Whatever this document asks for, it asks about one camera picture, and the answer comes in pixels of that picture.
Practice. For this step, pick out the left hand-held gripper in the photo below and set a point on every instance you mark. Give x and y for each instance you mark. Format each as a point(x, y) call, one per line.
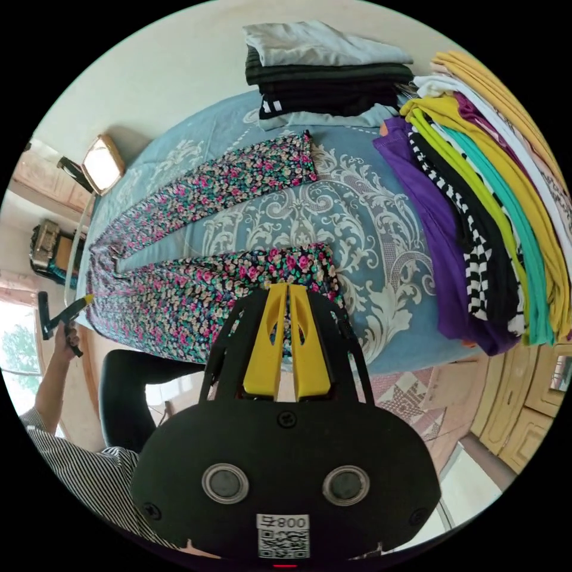
point(66, 318)

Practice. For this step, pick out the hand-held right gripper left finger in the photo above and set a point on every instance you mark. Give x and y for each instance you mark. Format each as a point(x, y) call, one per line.
point(264, 344)

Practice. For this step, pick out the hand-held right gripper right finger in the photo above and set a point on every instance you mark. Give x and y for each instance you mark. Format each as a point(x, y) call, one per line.
point(309, 348)

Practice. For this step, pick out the floral patterned long pants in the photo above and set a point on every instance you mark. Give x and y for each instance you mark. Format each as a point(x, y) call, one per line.
point(178, 308)

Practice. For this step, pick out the person's left forearm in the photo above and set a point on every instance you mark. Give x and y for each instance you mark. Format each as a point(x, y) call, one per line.
point(51, 386)

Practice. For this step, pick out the person's left hand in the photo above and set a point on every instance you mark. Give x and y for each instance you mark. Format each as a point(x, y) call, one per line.
point(71, 343)

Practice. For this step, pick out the window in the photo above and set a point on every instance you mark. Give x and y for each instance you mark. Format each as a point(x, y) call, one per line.
point(18, 344)

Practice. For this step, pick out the bed with blue ornamented sheet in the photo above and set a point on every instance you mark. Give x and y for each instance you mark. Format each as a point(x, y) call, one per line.
point(366, 210)

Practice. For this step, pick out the person's body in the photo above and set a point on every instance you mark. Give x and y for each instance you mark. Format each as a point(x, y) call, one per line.
point(89, 473)

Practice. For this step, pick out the pile of colourful clothes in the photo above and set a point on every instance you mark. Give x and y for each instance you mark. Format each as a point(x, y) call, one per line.
point(451, 223)

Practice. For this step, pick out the wooden cupboard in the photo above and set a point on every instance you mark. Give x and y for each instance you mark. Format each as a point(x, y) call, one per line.
point(527, 402)

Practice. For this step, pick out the pile of grey and black clothes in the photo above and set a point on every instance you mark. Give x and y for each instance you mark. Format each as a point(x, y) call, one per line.
point(313, 85)

